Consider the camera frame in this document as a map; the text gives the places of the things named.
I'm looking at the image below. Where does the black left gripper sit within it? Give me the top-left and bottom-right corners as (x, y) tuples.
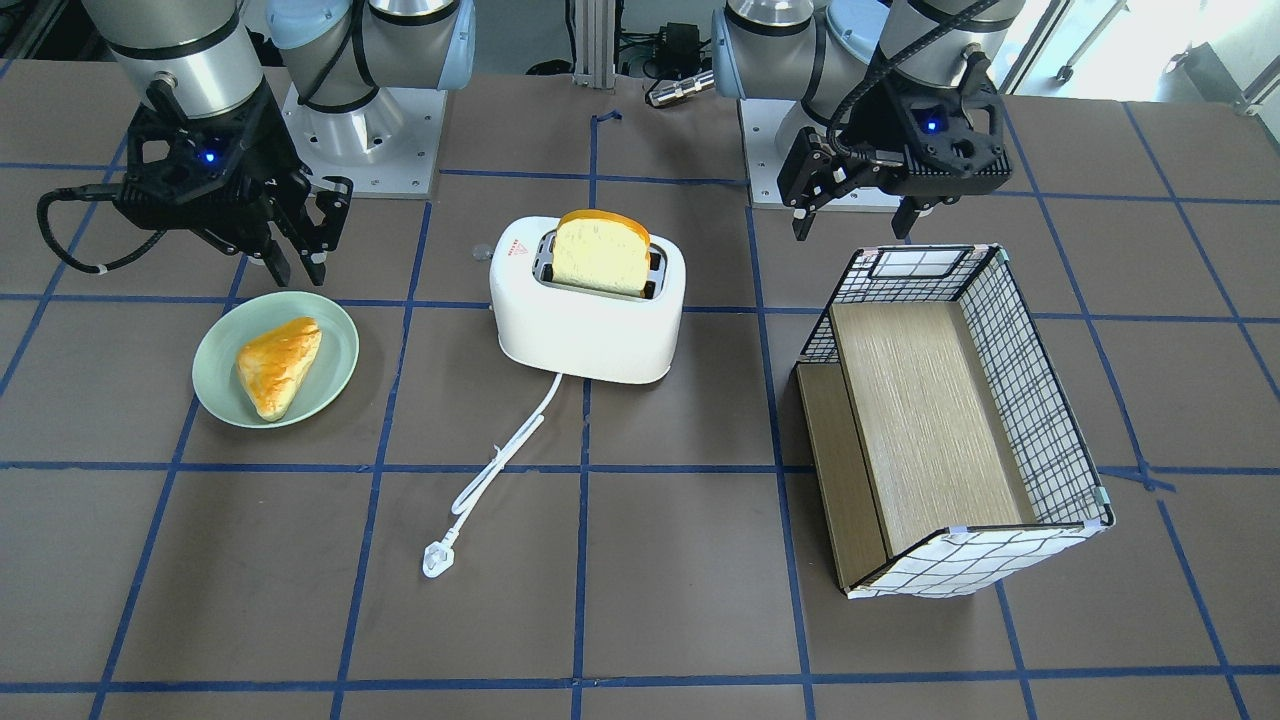
(777, 60), (1009, 242)

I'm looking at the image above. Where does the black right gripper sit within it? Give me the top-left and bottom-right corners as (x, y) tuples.
(111, 85), (355, 288)

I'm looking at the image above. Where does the white two-slot toaster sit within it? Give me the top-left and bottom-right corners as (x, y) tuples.
(489, 217), (687, 384)

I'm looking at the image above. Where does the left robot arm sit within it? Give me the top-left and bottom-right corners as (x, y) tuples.
(712, 1), (1024, 241)

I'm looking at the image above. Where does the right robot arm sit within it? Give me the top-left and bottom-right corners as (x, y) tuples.
(76, 1), (476, 287)

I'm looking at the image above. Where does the orange triangular pastry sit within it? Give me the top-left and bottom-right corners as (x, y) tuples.
(236, 316), (323, 421)

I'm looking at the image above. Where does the light green plate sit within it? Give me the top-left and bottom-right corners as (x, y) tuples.
(191, 292), (360, 428)

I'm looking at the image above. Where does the yellow toast slice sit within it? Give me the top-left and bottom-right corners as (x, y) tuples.
(550, 209), (652, 297)

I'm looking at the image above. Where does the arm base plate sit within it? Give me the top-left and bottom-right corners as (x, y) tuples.
(739, 97), (906, 213)
(282, 87), (449, 199)

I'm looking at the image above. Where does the wire basket rack with wood shelf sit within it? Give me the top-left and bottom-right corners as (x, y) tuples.
(794, 245), (1116, 600)

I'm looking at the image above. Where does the aluminium frame post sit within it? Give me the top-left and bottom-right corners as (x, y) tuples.
(567, 0), (618, 94)

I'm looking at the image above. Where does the white power cord with plug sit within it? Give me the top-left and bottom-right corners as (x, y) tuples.
(421, 370), (564, 580)

